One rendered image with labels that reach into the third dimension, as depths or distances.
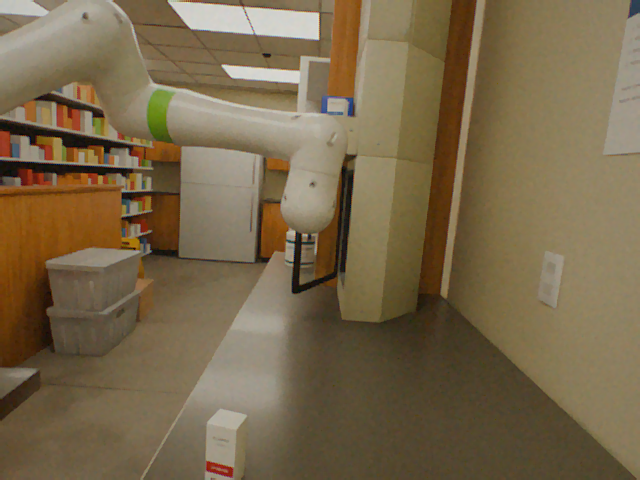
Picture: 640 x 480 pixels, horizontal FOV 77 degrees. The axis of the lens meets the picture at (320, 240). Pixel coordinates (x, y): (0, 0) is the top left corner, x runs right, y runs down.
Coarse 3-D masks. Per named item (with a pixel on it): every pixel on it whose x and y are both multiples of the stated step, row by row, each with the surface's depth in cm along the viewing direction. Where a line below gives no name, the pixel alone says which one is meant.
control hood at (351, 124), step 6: (342, 120) 109; (348, 120) 109; (354, 120) 109; (348, 126) 109; (354, 126) 109; (348, 132) 110; (354, 132) 110; (348, 138) 110; (354, 138) 110; (348, 144) 110; (354, 144) 110; (348, 150) 110; (354, 150) 110; (348, 156) 117
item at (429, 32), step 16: (368, 0) 112; (384, 0) 105; (400, 0) 105; (416, 0) 106; (432, 0) 111; (448, 0) 117; (368, 16) 108; (384, 16) 106; (400, 16) 106; (416, 16) 107; (432, 16) 112; (448, 16) 118; (368, 32) 106; (384, 32) 106; (400, 32) 107; (416, 32) 108; (432, 32) 113; (448, 32) 119; (432, 48) 115
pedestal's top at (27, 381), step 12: (0, 372) 75; (12, 372) 75; (24, 372) 75; (36, 372) 76; (0, 384) 71; (12, 384) 71; (24, 384) 73; (36, 384) 76; (0, 396) 67; (12, 396) 70; (24, 396) 73; (0, 408) 67; (12, 408) 70; (0, 420) 67
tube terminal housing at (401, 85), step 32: (384, 64) 107; (416, 64) 110; (384, 96) 108; (416, 96) 113; (384, 128) 109; (416, 128) 115; (352, 160) 124; (384, 160) 111; (416, 160) 118; (384, 192) 112; (416, 192) 120; (352, 224) 113; (384, 224) 113; (416, 224) 123; (352, 256) 115; (384, 256) 115; (416, 256) 126; (352, 288) 116; (384, 288) 116; (416, 288) 130; (352, 320) 117; (384, 320) 119
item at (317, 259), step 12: (336, 204) 139; (336, 216) 140; (336, 228) 141; (312, 240) 126; (324, 240) 134; (336, 240) 143; (312, 252) 128; (324, 252) 135; (300, 264) 122; (312, 264) 129; (324, 264) 137; (300, 276) 123; (312, 276) 130
